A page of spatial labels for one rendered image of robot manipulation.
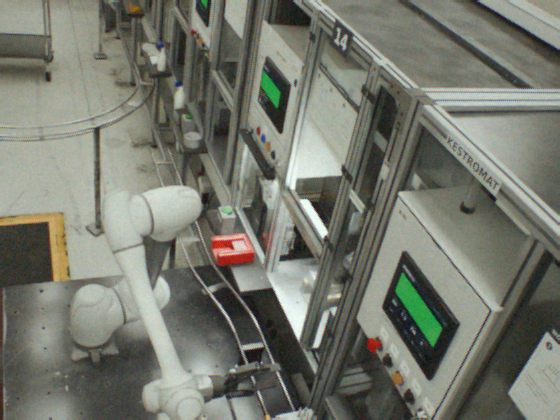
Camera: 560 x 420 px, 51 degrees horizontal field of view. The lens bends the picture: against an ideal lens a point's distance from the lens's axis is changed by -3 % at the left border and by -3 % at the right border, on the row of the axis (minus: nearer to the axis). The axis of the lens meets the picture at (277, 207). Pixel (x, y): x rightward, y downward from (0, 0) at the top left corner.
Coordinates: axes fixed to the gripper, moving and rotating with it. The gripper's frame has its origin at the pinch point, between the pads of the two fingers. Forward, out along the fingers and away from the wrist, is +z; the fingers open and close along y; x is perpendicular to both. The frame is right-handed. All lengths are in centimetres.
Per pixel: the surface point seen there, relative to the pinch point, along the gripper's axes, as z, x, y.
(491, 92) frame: 47, 2, 101
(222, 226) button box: 8, 83, -4
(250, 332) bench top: 13, 47, -34
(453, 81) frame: 42, 12, 99
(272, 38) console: 20, 90, 79
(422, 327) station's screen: 17, -36, 58
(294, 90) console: 20, 63, 71
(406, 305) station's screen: 17, -28, 58
